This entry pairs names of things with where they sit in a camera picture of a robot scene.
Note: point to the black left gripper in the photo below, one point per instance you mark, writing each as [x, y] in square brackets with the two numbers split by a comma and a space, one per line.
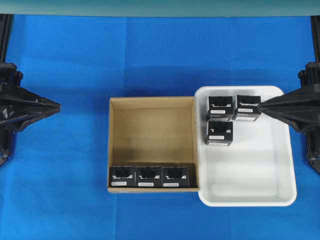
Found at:
[18, 106]

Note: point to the blue table cloth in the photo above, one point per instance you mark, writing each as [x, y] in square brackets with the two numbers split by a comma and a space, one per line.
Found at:
[55, 185]

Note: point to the black box tray top right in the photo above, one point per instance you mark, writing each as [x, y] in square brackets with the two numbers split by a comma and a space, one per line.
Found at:
[246, 108]

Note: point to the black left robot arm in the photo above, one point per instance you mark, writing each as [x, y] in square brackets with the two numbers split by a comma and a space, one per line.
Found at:
[7, 135]

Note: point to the black box tray lower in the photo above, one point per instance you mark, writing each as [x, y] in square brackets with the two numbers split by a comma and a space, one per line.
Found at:
[219, 133]

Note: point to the black box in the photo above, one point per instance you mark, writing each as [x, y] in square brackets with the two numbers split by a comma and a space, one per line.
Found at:
[179, 176]
[148, 176]
[122, 176]

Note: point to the black box tray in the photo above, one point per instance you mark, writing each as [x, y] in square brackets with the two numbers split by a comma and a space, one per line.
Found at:
[219, 108]
[246, 108]
[219, 133]

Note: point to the open cardboard box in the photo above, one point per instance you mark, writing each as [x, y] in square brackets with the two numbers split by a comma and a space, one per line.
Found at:
[153, 132]

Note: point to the white plastic tray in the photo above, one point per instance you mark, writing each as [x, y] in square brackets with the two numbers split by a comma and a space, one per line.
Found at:
[257, 169]

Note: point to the black box tray top left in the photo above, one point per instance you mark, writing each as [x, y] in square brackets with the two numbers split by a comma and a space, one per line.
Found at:
[219, 108]

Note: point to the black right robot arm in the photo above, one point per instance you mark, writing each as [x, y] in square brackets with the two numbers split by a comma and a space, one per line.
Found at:
[300, 108]

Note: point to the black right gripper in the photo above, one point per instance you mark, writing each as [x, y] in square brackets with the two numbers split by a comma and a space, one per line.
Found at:
[310, 103]

